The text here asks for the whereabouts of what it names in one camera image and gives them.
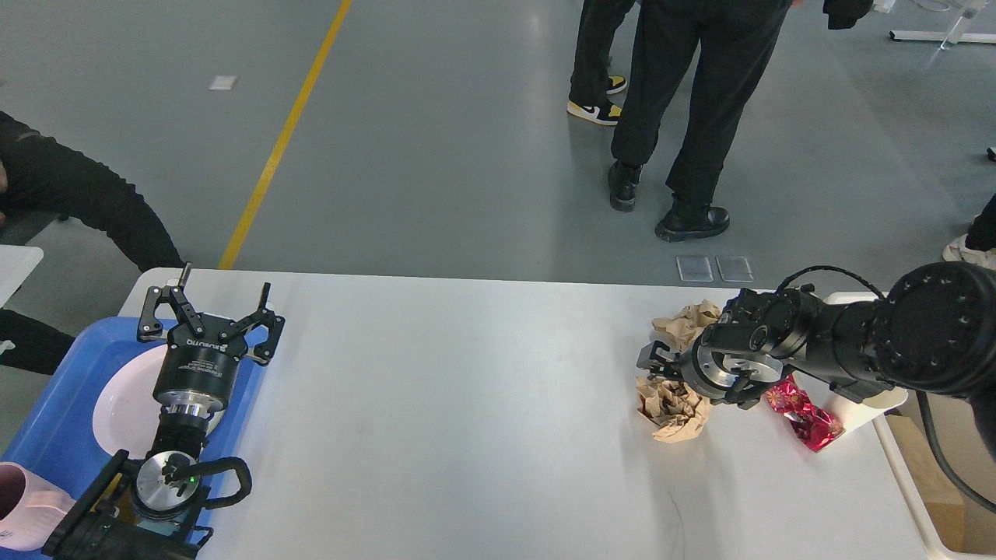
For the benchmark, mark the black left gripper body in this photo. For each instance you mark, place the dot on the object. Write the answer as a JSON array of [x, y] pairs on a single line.
[[198, 375]]

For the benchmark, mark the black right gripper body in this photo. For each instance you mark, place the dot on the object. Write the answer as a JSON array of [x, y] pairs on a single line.
[[730, 373]]

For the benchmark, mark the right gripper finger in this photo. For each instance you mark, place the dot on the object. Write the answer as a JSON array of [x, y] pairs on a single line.
[[661, 373], [658, 357]]

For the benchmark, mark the brown paper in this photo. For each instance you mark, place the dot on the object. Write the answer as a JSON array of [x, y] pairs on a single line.
[[679, 412], [680, 331]]

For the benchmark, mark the pink plate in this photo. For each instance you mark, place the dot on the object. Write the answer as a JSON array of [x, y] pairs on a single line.
[[127, 415]]

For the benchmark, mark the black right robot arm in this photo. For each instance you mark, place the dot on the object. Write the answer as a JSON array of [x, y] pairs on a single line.
[[932, 333]]

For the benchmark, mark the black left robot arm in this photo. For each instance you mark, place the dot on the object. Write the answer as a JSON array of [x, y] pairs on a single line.
[[149, 507]]

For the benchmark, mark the metal floor plate left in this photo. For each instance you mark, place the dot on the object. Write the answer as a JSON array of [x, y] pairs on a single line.
[[694, 268]]

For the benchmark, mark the metal floor plate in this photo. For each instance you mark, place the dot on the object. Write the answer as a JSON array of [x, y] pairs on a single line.
[[694, 268], [734, 269]]

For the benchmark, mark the metal floor plate right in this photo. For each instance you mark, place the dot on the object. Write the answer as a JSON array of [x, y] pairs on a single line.
[[734, 269]]

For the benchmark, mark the crushed red can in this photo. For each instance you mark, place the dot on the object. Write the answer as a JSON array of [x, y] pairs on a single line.
[[815, 427]]

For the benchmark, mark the white paper cup right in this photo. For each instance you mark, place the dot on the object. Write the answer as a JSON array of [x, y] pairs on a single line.
[[854, 415]]

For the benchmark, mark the blue plastic tray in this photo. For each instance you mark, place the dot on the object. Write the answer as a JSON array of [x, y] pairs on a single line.
[[56, 441]]

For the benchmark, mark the white side table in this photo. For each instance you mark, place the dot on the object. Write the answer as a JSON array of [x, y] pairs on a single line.
[[16, 264]]

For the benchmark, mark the seated person in black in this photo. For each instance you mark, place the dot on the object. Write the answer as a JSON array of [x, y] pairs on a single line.
[[41, 175]]

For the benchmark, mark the pink mug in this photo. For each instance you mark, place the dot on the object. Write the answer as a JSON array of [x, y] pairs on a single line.
[[31, 508]]

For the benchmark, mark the person with white sneakers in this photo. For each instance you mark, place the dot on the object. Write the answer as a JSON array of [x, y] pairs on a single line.
[[976, 247]]

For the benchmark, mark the beige plastic bin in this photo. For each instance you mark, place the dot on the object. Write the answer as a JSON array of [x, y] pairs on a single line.
[[954, 424]]

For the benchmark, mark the person with yellow sneakers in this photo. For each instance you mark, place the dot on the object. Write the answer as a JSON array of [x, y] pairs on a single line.
[[590, 82]]

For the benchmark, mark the standing person in black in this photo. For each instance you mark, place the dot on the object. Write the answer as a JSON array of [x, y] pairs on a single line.
[[731, 43]]

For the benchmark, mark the white floor stand base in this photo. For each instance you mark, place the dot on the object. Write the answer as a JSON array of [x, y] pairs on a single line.
[[942, 24]]

